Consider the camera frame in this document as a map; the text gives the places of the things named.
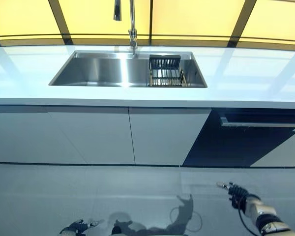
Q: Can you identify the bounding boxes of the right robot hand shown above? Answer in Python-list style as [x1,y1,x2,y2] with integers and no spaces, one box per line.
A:
[215,180,251,207]

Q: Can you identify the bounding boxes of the black sink dish rack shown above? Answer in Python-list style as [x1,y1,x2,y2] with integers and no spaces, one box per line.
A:
[147,54,189,88]

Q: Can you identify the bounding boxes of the silver dishwasher door handle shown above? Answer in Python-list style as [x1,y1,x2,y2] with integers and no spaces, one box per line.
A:
[219,113,295,128]

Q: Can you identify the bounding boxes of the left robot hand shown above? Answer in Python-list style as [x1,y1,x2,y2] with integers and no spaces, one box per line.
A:
[59,219,100,236]

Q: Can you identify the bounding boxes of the stainless steel sink basin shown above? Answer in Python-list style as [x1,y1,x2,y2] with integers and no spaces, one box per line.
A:
[48,50,208,89]

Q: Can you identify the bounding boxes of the black built-in dishwasher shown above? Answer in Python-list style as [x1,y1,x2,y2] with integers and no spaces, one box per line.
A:
[182,107,295,168]

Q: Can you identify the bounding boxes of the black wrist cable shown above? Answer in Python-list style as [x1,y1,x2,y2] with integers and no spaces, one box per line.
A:
[237,196,260,236]

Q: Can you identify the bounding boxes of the chrome pull-down kitchen faucet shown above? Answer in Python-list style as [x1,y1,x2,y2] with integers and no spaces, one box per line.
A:
[113,0,140,59]

